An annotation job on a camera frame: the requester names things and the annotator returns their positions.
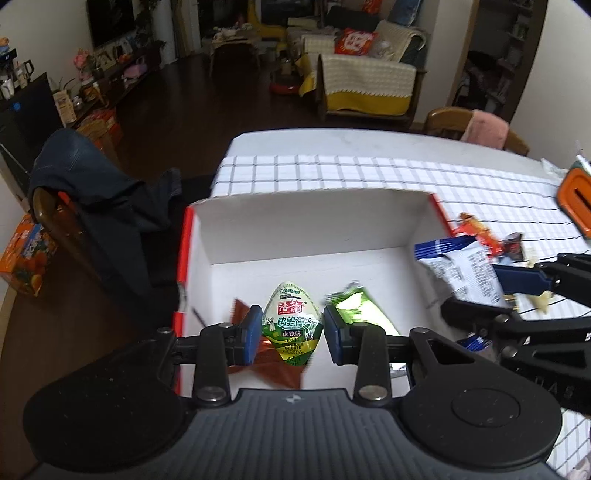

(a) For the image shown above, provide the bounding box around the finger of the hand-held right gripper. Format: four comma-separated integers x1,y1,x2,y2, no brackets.
441,298,591,370
493,253,591,305

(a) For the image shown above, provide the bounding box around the white paper bag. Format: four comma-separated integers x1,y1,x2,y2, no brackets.
53,90,77,123

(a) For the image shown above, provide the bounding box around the black television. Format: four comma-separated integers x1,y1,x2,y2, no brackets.
88,0,137,48

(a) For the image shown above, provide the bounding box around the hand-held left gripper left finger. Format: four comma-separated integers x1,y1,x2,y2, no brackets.
156,305,264,407

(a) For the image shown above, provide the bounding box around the green foil snack packet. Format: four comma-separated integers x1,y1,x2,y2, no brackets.
323,281,402,337

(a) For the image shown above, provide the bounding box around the dark candy wrapper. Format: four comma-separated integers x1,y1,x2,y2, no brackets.
501,233,526,263

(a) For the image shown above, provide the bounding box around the reddish brown foil wrapper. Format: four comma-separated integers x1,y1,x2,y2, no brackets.
228,299,305,388

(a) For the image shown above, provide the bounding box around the armchair with cream cover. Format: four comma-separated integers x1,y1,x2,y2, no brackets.
318,53,417,121

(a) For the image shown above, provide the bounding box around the blue white snack packet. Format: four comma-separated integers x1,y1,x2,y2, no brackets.
414,236,511,361

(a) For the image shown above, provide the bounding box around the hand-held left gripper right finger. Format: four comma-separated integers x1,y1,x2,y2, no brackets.
323,305,481,402

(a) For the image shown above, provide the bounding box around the red printed pillow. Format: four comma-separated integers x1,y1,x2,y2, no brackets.
335,28,377,57

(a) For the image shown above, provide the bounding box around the dark television stand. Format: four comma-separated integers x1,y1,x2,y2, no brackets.
69,41,163,121

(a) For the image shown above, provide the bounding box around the black cabinet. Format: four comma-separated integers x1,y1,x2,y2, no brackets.
0,71,64,185

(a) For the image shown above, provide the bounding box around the white crumpled paper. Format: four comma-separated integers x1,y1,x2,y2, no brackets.
540,157,570,180

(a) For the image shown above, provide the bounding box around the red floor basin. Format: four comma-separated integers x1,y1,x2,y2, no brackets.
270,78,302,96

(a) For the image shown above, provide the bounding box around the pink flower bouquet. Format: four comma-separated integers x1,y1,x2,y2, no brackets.
73,48,94,80

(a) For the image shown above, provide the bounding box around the pink cloth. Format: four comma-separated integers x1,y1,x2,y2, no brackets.
461,110,509,150

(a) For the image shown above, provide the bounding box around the orange printed carton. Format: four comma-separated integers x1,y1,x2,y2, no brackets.
0,215,59,296

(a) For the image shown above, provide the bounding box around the orange black container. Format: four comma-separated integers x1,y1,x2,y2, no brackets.
556,168,591,238

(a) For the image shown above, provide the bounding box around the dark bookshelf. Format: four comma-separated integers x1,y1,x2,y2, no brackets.
465,0,546,121

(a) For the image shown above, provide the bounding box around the wooden coffee table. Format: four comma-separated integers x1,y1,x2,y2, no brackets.
203,28,262,77

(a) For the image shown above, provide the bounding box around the red white cardboard box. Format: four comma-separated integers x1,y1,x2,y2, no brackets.
172,187,455,400

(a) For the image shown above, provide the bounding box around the green white egg snack packet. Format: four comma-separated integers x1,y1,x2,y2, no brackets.
261,281,323,367

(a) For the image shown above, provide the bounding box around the orange snack wrapper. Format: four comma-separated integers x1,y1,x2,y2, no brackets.
456,212,505,257

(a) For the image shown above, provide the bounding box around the white checked tablecloth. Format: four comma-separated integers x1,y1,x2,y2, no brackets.
210,130,591,480

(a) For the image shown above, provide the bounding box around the chair with dark jacket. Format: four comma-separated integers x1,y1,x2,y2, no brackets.
28,128,183,298

